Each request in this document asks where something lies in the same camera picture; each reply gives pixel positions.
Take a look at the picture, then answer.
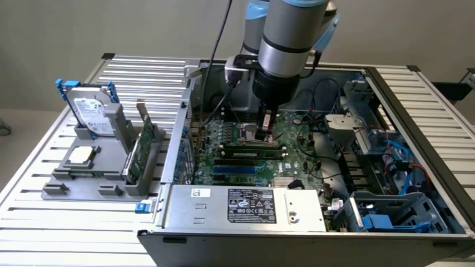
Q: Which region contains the black looped wire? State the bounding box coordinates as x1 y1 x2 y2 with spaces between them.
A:
312 78 341 118

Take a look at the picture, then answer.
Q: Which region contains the open black PC case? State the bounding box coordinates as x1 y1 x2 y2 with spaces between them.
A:
137 57 475 267

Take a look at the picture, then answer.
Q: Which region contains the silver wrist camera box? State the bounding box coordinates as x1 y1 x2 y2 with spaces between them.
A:
223 55 261 85

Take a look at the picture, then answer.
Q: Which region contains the long black camera cable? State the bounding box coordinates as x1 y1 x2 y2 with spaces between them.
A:
199 0 235 126

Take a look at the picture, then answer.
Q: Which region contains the black expansion slot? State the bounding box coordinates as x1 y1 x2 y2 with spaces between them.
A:
214 159 262 167

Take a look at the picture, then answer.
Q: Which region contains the black wire on motherboard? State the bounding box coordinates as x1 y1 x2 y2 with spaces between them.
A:
296 121 344 179

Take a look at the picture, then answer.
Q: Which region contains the green motherboard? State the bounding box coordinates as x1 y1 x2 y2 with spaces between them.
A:
186 107 336 193

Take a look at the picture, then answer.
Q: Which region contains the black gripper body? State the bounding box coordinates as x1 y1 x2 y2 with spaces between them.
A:
253 68 301 112

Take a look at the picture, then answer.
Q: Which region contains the silver power supply unit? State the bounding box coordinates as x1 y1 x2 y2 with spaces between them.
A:
159 184 328 233

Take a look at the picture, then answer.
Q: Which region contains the blue data wire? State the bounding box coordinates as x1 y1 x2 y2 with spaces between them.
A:
385 138 429 196

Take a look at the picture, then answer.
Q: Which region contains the green graphics card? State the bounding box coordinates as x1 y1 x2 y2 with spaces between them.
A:
122 98 163 185

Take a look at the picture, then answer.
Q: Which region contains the silver CPU chip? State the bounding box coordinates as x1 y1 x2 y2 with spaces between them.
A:
70 146 99 163

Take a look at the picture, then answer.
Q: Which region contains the grey parts rack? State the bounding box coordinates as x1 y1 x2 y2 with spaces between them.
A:
42 103 169 201

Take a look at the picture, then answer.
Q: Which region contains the grey disk bay cage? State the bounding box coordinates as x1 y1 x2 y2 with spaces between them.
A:
348 191 444 234

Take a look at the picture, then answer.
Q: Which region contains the silver hard disk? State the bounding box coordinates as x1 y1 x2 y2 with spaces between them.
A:
67 86 117 137

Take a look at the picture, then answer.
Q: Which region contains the blue disk caddy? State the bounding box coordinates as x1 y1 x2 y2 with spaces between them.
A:
55 78 121 139

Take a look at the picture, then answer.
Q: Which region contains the metal CPU socket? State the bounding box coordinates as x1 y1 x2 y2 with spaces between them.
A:
237 121 281 147

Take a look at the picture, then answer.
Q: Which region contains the silver chipset heatsink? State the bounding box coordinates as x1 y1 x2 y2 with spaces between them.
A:
273 177 296 189

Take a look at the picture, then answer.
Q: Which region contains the blue case latch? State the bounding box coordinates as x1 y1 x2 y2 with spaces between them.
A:
135 200 154 215

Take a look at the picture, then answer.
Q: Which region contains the black RAM slot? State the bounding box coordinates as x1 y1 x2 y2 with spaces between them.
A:
219 142 286 151

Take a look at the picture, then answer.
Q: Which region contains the green RAM stick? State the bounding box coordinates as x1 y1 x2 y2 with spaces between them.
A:
222 149 285 160

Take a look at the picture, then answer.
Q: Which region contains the blue disk bay bracket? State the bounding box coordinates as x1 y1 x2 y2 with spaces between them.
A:
361 214 396 233

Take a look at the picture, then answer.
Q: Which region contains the red data wire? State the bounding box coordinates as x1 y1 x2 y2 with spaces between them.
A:
408 162 434 187

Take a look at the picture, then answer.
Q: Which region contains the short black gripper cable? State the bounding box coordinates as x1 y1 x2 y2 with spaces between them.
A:
300 49 322 79

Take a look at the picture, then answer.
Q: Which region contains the blue expansion slot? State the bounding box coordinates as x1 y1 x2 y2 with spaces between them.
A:
213 165 260 174

